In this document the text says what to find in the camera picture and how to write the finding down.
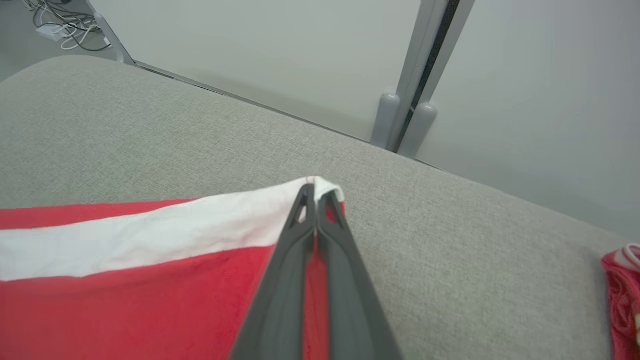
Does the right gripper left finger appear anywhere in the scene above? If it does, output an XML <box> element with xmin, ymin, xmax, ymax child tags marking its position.
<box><xmin>229</xmin><ymin>183</ymin><xmax>318</xmax><ymax>360</ymax></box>

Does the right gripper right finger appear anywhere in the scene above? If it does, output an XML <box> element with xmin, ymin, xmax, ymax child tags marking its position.
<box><xmin>317</xmin><ymin>191</ymin><xmax>404</xmax><ymax>360</ymax></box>

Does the red shorts white side stripe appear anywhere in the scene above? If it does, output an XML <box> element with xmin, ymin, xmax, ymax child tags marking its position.
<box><xmin>0</xmin><ymin>176</ymin><xmax>347</xmax><ymax>360</ymax></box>

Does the grey fabric sofa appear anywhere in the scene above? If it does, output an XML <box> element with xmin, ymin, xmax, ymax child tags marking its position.
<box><xmin>0</xmin><ymin>55</ymin><xmax>640</xmax><ymax>360</ymax></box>

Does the grey partition leg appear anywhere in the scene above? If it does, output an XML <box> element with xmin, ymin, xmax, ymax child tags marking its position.
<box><xmin>87</xmin><ymin>0</ymin><xmax>137</xmax><ymax>67</ymax></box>

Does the white power strip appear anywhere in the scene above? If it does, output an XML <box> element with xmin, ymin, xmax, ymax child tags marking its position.
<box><xmin>36</xmin><ymin>24</ymin><xmax>68</xmax><ymax>42</ymax></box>

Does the grey partition post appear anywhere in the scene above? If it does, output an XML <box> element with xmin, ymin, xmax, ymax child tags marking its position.
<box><xmin>370</xmin><ymin>0</ymin><xmax>476</xmax><ymax>160</ymax></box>

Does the white cable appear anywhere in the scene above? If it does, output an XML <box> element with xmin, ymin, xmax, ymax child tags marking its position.
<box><xmin>59</xmin><ymin>20</ymin><xmax>109</xmax><ymax>51</ymax></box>

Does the white cables and adapter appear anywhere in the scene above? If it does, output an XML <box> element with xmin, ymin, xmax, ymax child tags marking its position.
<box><xmin>22</xmin><ymin>0</ymin><xmax>112</xmax><ymax>53</ymax></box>

